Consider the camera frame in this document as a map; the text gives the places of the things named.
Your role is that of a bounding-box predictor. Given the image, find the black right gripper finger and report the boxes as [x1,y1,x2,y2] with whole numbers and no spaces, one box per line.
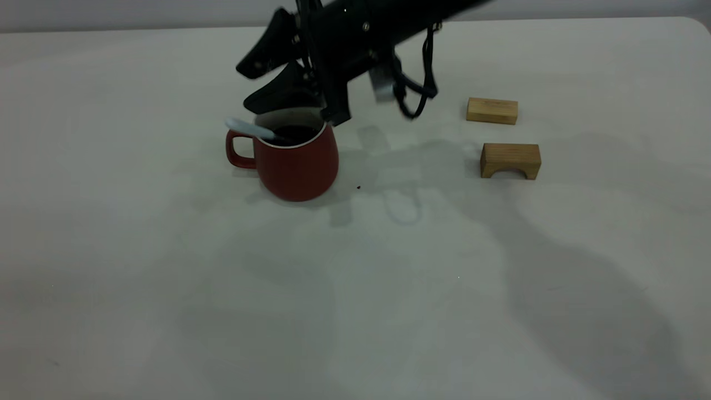
[236,8,304,79]
[243,60,324,115]

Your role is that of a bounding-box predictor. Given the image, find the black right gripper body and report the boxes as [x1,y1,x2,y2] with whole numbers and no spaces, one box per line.
[296,0,440,127]

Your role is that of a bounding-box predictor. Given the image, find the metal spoon with white handle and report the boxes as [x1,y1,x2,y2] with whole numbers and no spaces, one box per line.
[224,117,289,142]

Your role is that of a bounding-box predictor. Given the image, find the red ceramic cup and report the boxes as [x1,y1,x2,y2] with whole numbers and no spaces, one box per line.
[225,107,339,202]

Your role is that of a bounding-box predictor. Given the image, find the flat wooden block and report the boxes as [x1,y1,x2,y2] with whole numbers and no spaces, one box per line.
[465,98,519,126]

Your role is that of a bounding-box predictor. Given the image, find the arched wooden block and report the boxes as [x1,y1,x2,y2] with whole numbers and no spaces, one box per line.
[480,143,542,181]

